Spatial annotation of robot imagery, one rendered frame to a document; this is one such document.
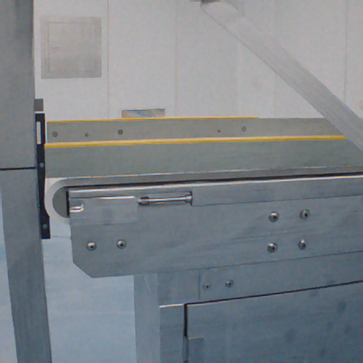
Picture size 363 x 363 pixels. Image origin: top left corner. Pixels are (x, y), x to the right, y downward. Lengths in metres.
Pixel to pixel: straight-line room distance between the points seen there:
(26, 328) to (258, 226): 0.47
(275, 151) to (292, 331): 0.27
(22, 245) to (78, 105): 5.11
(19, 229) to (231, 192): 0.40
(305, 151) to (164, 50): 5.70
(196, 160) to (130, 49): 5.57
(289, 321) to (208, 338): 0.12
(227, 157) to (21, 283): 0.45
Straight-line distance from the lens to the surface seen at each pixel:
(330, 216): 0.64
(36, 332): 0.92
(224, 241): 0.59
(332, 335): 0.77
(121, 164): 0.54
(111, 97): 6.03
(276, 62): 0.55
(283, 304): 0.71
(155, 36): 6.23
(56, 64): 5.82
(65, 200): 0.55
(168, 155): 0.54
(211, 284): 0.65
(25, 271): 0.87
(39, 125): 0.81
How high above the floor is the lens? 1.00
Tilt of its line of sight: 11 degrees down
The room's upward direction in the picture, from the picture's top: straight up
